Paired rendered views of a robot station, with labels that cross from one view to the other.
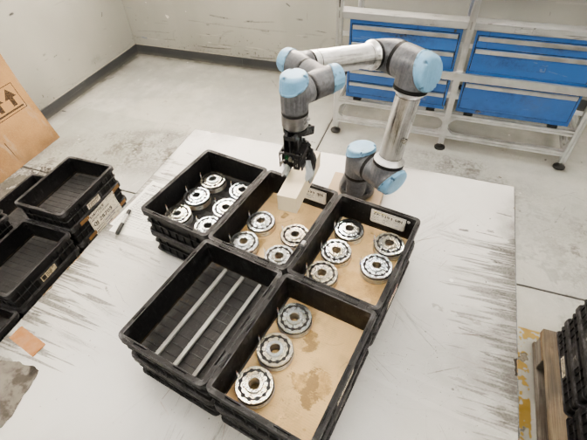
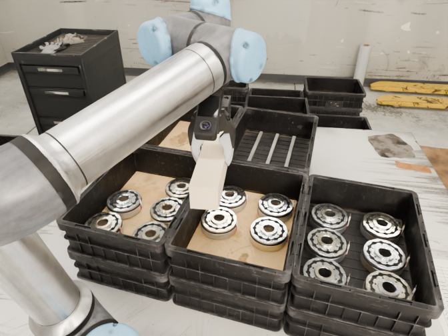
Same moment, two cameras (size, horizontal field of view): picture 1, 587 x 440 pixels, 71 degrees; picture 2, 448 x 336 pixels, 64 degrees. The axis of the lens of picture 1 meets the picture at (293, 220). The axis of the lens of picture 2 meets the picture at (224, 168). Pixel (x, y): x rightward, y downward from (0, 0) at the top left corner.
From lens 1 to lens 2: 1.74 m
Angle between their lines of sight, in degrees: 98
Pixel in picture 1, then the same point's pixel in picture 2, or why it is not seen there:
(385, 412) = not seen: hidden behind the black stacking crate
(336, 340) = not seen: hidden behind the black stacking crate
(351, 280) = (151, 197)
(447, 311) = (56, 233)
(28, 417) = (358, 141)
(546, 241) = not seen: outside the picture
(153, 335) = (306, 147)
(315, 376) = (180, 143)
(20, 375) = (388, 152)
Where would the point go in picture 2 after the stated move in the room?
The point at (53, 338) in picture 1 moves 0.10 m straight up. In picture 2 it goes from (396, 171) to (403, 150)
